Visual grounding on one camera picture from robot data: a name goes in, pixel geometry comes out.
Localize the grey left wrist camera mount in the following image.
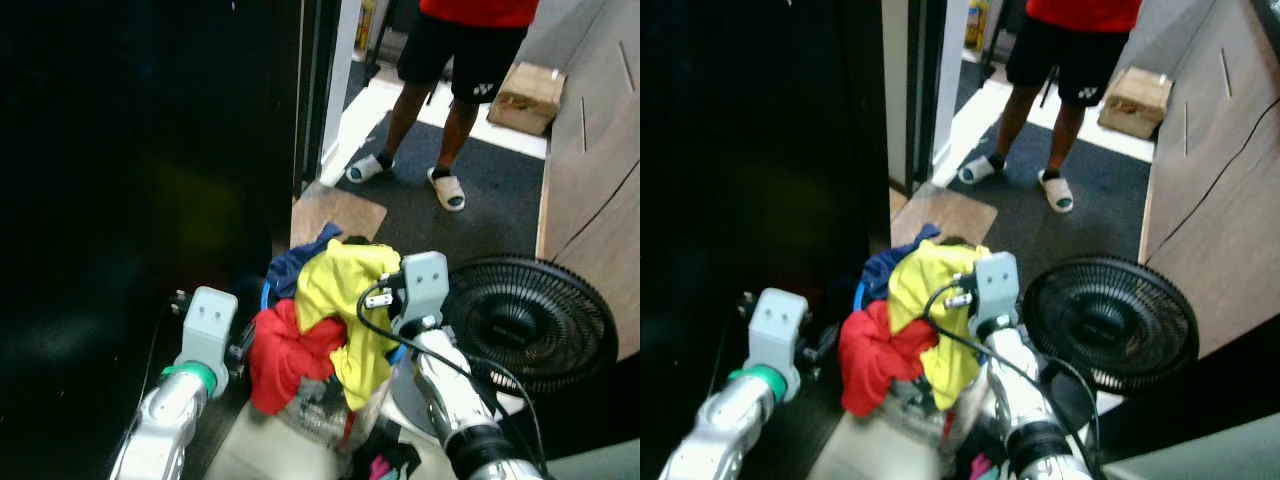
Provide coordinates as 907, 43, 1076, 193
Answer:
748, 288, 809, 373
178, 287, 239, 373

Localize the black garment with colourful print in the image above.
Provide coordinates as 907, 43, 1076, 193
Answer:
950, 440, 1011, 480
345, 425, 423, 480

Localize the brown door mat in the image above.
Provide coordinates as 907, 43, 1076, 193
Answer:
890, 183, 999, 249
290, 183, 389, 251

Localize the light wooden cabinet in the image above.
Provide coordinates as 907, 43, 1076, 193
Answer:
1140, 0, 1280, 361
536, 0, 641, 363

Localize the white door frame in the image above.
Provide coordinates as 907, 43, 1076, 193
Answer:
318, 0, 363, 187
930, 0, 973, 187

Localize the yellow mesh shirt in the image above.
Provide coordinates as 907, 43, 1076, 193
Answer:
887, 240, 991, 411
295, 240, 403, 411

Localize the black floor fan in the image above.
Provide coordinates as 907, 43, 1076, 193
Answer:
1022, 255, 1199, 395
445, 254, 619, 395

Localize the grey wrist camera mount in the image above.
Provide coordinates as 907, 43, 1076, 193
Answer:
748, 288, 809, 373
398, 251, 450, 336
972, 251, 1021, 336
178, 287, 239, 373

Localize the clear laundry basket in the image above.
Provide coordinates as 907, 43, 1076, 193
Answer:
870, 385, 986, 451
275, 375, 401, 451

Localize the person in red shirt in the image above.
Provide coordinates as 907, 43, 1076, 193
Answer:
345, 0, 541, 213
958, 0, 1143, 214

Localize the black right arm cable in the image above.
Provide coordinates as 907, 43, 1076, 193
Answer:
356, 282, 549, 476
922, 282, 1101, 476

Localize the red garment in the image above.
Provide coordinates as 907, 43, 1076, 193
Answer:
838, 298, 941, 418
247, 298, 348, 416

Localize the dark blue garment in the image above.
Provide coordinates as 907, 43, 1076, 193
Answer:
264, 223, 344, 303
857, 223, 941, 301

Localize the brown cardboard box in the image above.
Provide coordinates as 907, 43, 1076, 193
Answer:
1097, 66, 1175, 140
487, 62, 567, 137

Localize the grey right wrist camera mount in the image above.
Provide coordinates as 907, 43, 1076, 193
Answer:
972, 251, 1021, 336
398, 251, 450, 336

